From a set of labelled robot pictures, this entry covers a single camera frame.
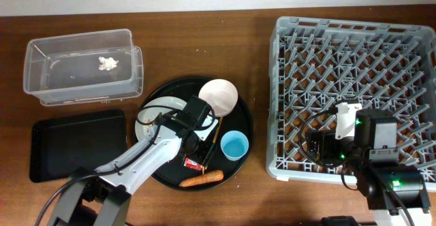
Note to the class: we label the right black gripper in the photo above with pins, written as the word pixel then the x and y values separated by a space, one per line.
pixel 325 138

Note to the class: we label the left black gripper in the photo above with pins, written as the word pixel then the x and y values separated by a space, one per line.
pixel 201 156

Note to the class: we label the light blue cup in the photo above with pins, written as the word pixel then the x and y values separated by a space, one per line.
pixel 234 145

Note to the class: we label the orange carrot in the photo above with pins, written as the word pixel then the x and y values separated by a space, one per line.
pixel 214 176

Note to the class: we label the red snack wrapper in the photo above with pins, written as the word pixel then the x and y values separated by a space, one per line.
pixel 192 164

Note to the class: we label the round black serving tray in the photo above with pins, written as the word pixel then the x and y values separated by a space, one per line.
pixel 172 173

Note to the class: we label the grey round plate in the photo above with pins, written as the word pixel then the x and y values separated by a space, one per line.
pixel 144 132

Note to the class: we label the white napkin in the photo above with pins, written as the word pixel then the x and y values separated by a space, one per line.
pixel 107 64

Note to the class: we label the pile of food scraps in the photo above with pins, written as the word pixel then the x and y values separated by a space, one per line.
pixel 148 122

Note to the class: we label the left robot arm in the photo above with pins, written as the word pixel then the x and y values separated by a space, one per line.
pixel 103 197

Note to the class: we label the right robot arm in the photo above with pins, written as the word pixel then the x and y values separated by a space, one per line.
pixel 364 142

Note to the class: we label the grey dishwasher rack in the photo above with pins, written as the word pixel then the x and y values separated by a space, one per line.
pixel 315 63

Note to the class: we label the clear plastic bin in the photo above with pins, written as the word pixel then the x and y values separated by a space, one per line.
pixel 64 70

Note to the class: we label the black rectangular tray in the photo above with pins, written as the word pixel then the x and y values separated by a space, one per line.
pixel 59 146

